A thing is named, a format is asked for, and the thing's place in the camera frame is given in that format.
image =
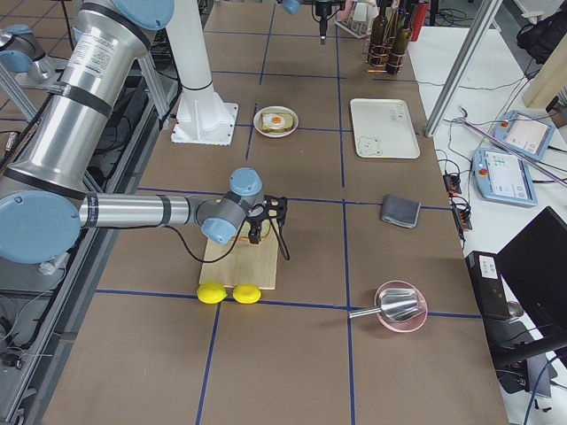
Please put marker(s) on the yellow lemon left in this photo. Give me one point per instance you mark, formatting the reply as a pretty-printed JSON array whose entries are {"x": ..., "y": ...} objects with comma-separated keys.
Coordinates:
[{"x": 211, "y": 293}]

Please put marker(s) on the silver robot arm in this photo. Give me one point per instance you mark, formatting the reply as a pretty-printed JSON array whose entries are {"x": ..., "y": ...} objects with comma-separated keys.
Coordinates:
[
  {"x": 44, "y": 203},
  {"x": 293, "y": 6}
]

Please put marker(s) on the yellow lemon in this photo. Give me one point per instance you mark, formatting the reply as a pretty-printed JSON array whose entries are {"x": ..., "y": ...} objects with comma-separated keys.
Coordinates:
[
  {"x": 247, "y": 294},
  {"x": 211, "y": 293}
]

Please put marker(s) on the fried egg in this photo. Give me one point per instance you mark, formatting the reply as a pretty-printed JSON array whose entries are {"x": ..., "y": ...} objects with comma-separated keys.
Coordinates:
[{"x": 272, "y": 121}]

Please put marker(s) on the cream bear tray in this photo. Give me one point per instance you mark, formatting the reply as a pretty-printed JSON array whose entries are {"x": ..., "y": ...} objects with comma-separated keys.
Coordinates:
[{"x": 382, "y": 129}]

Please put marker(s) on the copper wire bottle rack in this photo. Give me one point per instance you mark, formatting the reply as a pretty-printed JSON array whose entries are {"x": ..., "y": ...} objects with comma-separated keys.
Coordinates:
[{"x": 392, "y": 27}]

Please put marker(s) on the black computer box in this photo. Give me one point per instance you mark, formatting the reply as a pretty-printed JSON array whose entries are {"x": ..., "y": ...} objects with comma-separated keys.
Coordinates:
[{"x": 487, "y": 285}]

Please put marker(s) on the black monitor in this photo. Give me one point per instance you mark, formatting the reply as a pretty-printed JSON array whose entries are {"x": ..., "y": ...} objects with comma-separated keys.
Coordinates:
[{"x": 533, "y": 264}]

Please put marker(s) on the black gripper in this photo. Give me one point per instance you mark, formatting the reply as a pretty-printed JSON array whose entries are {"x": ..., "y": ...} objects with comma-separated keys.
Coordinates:
[
  {"x": 322, "y": 14},
  {"x": 254, "y": 221}
]

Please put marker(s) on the near teach pendant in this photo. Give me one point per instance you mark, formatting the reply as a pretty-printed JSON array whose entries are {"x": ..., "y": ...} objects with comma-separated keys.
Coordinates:
[{"x": 503, "y": 178}]

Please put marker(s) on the white round plate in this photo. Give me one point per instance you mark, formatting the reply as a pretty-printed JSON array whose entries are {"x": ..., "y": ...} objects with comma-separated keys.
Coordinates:
[{"x": 256, "y": 120}]

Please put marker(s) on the teach pendant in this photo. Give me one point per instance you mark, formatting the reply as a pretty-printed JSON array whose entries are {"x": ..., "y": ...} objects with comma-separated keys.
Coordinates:
[
  {"x": 525, "y": 134},
  {"x": 503, "y": 178}
]

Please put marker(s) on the wooden cutting board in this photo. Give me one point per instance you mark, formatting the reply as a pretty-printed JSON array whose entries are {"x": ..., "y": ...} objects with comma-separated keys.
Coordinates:
[{"x": 246, "y": 264}]

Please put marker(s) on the folded grey cloth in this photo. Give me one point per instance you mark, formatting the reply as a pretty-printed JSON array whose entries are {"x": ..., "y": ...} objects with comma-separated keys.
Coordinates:
[{"x": 400, "y": 211}]

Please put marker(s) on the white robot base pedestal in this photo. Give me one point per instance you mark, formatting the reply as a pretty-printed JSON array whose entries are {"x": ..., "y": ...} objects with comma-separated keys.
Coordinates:
[{"x": 202, "y": 117}]

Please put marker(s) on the yellow lemon right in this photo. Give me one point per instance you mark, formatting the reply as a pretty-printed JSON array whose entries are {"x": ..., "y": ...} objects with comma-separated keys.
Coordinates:
[{"x": 247, "y": 294}]

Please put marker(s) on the dark wine bottle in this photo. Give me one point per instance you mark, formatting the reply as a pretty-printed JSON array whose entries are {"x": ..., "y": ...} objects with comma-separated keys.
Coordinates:
[
  {"x": 378, "y": 31},
  {"x": 400, "y": 44}
]

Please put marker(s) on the metal scoop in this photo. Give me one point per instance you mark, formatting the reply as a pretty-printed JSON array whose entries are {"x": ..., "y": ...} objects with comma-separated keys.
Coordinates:
[{"x": 394, "y": 305}]

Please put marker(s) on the aluminium frame post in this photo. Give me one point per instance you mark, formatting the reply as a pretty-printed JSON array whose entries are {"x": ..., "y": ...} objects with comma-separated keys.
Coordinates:
[{"x": 474, "y": 37}]

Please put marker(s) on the pink bowl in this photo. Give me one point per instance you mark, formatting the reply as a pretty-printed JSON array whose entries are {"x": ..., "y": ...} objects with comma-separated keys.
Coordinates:
[{"x": 408, "y": 326}]

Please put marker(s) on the far teach pendant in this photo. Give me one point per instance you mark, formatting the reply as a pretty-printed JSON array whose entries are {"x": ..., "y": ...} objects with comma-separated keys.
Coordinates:
[{"x": 525, "y": 134}]

